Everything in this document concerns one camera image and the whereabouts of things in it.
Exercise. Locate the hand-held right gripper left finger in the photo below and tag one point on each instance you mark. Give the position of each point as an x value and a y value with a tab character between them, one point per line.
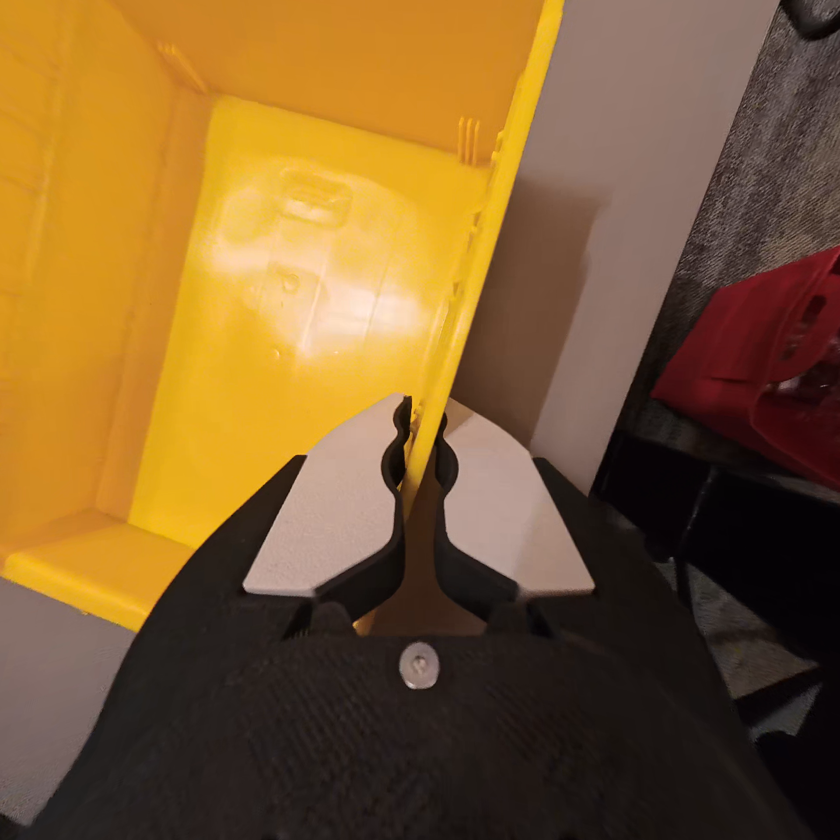
328	518

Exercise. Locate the red fabric bag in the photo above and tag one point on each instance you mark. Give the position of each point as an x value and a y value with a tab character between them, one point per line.
722	354

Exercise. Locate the yellow plastic box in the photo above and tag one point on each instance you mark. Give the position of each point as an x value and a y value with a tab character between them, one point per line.
295	295

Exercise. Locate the black furniture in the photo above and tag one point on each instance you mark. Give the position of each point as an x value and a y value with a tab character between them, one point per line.
754	538

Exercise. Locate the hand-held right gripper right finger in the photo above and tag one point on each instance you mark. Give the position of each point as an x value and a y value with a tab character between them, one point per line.
512	518

